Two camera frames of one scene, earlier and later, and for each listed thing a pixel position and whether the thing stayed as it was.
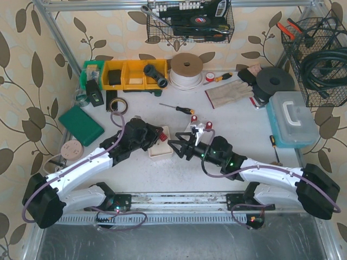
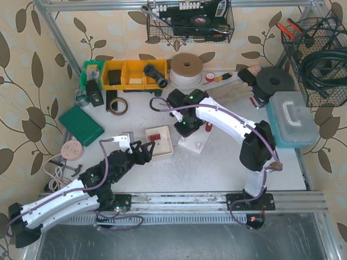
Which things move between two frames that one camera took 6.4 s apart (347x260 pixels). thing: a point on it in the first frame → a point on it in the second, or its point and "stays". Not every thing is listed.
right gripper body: (188, 148) → (186, 128)
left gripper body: (156, 132) → (136, 153)
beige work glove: (232, 91) stays
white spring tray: (161, 148) stays
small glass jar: (81, 97) stays
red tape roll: (210, 77) stays
